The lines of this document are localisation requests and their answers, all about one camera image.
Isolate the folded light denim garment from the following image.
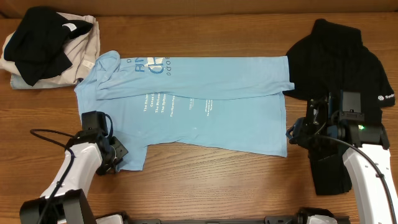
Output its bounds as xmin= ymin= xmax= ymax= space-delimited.
xmin=10 ymin=74 xmax=83 ymax=90

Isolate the light blue printed t-shirt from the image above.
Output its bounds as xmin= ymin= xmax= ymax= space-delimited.
xmin=75 ymin=51 xmax=294 ymax=170

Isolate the folded black garment on pile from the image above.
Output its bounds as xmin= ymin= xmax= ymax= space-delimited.
xmin=4 ymin=6 xmax=93 ymax=86

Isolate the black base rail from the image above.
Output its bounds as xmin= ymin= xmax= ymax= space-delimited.
xmin=74 ymin=215 xmax=351 ymax=224

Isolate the black t-shirt with logo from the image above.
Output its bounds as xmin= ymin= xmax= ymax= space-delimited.
xmin=282 ymin=18 xmax=396 ymax=197

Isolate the folded beige garment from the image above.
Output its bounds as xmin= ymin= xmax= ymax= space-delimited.
xmin=1 ymin=12 xmax=100 ymax=84

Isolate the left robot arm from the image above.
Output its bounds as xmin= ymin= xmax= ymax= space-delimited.
xmin=19 ymin=129 xmax=129 ymax=224

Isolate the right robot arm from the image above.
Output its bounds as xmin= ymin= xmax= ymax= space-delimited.
xmin=286 ymin=93 xmax=397 ymax=223

